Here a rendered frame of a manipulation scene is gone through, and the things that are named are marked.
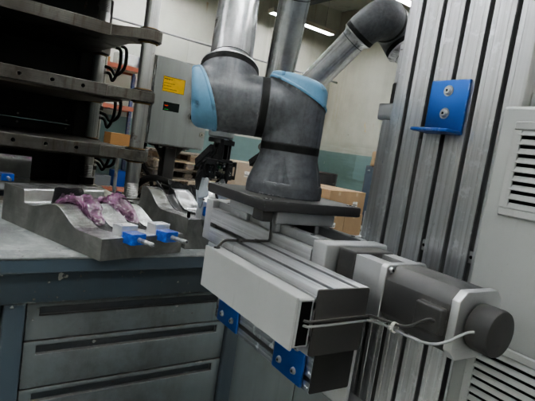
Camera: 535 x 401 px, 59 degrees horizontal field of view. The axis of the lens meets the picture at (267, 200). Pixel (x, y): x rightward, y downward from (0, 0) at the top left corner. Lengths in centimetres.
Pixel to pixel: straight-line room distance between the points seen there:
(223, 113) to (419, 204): 38
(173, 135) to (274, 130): 143
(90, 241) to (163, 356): 45
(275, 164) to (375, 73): 914
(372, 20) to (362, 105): 864
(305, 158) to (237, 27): 29
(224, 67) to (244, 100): 8
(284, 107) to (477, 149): 34
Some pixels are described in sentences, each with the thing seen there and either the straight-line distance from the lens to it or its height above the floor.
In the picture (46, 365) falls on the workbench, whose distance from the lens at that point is 139.
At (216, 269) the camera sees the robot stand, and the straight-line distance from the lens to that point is 77.
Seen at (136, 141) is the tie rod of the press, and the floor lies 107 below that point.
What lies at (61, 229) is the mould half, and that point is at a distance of 134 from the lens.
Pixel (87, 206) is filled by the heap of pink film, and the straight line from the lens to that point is 136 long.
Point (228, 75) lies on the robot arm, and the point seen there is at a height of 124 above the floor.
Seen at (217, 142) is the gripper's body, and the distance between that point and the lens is 137.
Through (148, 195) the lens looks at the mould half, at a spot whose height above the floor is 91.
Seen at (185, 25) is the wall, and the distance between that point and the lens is 895.
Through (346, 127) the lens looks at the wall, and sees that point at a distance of 1022.
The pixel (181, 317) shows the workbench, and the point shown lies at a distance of 147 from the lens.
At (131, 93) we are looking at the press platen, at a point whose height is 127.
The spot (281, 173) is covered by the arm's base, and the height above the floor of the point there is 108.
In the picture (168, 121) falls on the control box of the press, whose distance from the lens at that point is 228.
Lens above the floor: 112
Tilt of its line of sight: 6 degrees down
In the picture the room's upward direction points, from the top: 9 degrees clockwise
